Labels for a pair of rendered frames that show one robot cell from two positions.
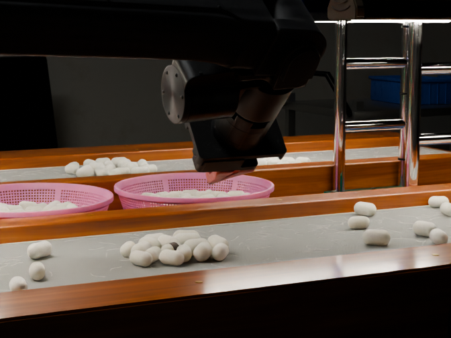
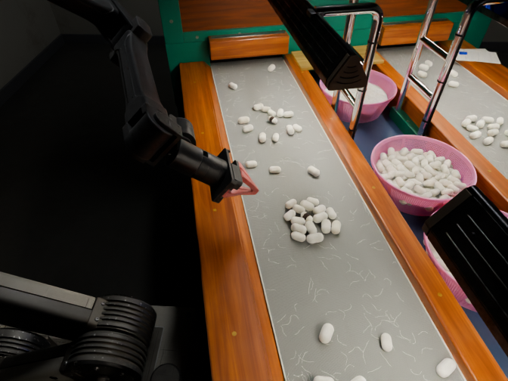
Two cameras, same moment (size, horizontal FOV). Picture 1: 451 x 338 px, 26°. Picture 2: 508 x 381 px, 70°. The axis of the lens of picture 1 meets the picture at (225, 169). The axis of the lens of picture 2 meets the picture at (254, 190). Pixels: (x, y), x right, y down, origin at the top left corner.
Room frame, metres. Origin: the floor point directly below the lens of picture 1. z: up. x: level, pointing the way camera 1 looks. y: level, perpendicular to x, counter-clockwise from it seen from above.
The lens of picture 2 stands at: (1.22, -0.51, 1.40)
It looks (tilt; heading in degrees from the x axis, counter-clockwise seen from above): 45 degrees down; 103
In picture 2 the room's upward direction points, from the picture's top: straight up
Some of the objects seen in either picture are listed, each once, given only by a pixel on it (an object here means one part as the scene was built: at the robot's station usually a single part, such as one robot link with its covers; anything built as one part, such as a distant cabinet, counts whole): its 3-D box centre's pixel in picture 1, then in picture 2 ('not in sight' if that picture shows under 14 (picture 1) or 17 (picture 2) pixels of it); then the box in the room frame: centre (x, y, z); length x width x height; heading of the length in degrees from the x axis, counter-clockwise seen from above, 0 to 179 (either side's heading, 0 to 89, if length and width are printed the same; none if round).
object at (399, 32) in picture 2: not in sight; (413, 31); (1.51, 1.09, 0.83); 0.30 x 0.06 x 0.07; 24
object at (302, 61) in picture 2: not in sight; (336, 57); (1.22, 0.91, 0.77); 0.33 x 0.15 x 0.01; 24
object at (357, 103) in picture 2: not in sight; (324, 78); (1.20, 0.47, 0.90); 0.20 x 0.19 x 0.45; 114
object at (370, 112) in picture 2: not in sight; (355, 96); (1.31, 0.71, 0.72); 0.27 x 0.27 x 0.10
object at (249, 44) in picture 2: not in sight; (249, 44); (0.89, 0.82, 0.83); 0.30 x 0.06 x 0.07; 24
